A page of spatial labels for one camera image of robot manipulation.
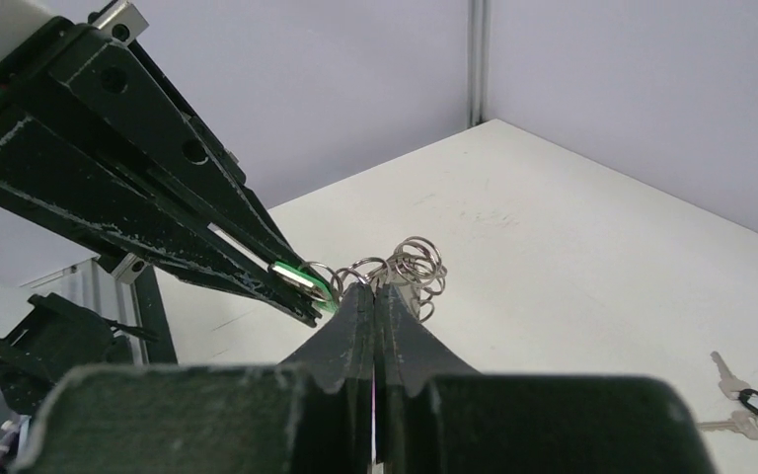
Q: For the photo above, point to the green key tag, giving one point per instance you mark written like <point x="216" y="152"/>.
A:
<point x="318" y="291"/>

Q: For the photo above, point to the silver metal ring disc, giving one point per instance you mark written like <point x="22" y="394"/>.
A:
<point x="415" y="267"/>

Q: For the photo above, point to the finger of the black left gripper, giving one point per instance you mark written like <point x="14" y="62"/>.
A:
<point x="41" y="168"/>
<point x="97" y="88"/>

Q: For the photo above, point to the silver key under yellow tag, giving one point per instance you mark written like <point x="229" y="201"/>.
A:
<point x="741" y="422"/>

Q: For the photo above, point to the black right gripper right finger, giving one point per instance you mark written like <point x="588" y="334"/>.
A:
<point x="437" y="414"/>

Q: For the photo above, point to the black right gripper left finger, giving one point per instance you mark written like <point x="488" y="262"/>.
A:
<point x="310" y="413"/>

